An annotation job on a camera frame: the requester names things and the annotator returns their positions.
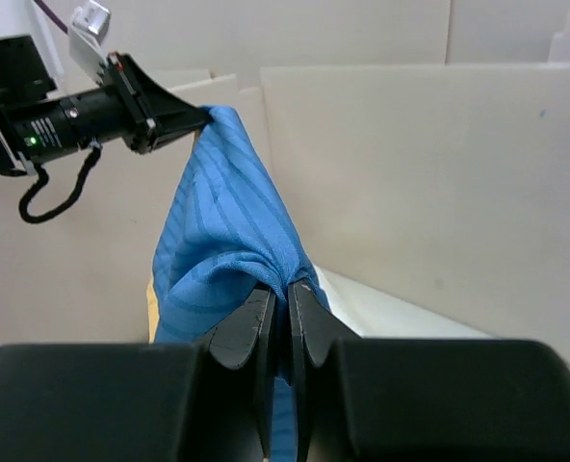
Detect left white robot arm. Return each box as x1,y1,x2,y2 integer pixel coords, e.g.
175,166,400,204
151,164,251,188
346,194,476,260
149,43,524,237
0,35,213,172

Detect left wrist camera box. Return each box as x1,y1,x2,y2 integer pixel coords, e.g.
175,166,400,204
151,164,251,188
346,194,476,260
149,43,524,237
67,0,111,85

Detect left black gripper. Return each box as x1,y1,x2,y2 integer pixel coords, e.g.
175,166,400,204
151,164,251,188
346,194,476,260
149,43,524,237
102,52,213,155

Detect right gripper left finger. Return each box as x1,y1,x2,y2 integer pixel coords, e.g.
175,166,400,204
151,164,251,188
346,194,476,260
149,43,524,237
195,285,276,460

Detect blue yellow cartoon pillowcase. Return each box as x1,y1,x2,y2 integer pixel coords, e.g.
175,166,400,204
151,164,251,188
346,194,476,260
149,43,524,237
144,104,332,462

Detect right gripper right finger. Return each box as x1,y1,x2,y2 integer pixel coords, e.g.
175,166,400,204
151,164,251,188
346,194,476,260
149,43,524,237
288,279,358,460

